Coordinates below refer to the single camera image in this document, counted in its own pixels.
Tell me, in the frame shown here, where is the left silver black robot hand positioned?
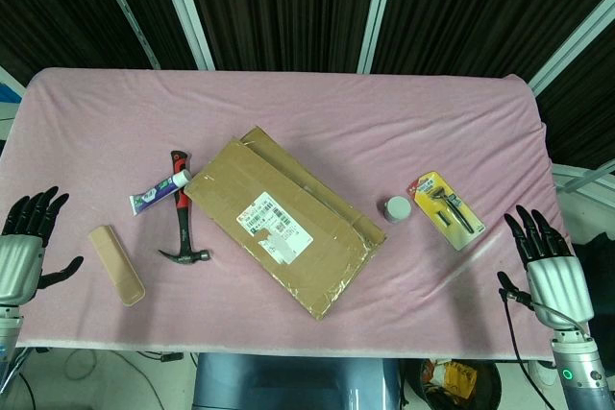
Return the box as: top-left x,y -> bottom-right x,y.
0,185 -> 86,308

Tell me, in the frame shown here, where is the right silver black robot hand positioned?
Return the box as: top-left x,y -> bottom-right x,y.
497,205 -> 596,330

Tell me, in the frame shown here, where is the brown cardboard shipping box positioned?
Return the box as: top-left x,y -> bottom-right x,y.
184,126 -> 388,323

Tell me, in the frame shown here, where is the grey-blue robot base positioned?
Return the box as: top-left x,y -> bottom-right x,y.
191,351 -> 403,410

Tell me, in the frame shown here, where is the beige flat oblong case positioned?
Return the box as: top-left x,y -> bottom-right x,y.
87,224 -> 146,308

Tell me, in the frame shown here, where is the black trash bin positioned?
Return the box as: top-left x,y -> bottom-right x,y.
403,358 -> 504,410

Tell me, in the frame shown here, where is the yellow snack wrapper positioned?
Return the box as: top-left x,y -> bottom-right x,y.
422,359 -> 480,399

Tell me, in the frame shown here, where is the yellow razor blister pack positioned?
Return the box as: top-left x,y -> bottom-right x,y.
406,170 -> 486,252

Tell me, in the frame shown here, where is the purple white toothpaste tube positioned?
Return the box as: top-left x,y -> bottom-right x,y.
129,170 -> 193,217

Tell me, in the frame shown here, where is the red black claw hammer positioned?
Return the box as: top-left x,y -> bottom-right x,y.
158,149 -> 212,270

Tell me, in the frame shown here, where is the small white round jar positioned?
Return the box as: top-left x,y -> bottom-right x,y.
382,195 -> 413,225

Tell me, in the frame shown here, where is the pink table cloth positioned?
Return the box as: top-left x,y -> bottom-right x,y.
0,66 -> 578,363

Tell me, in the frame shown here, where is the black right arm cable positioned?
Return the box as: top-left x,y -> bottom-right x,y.
499,287 -> 558,410

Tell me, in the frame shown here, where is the white low frame rail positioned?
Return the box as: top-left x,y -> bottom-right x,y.
551,162 -> 615,193

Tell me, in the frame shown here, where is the black floor cable with plug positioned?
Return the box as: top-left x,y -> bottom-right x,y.
61,350 -> 186,382

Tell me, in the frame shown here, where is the white frame post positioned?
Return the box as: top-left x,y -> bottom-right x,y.
526,0 -> 615,95
357,0 -> 400,75
153,0 -> 215,71

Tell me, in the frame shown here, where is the thin grey frame rail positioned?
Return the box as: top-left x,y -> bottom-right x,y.
88,0 -> 160,70

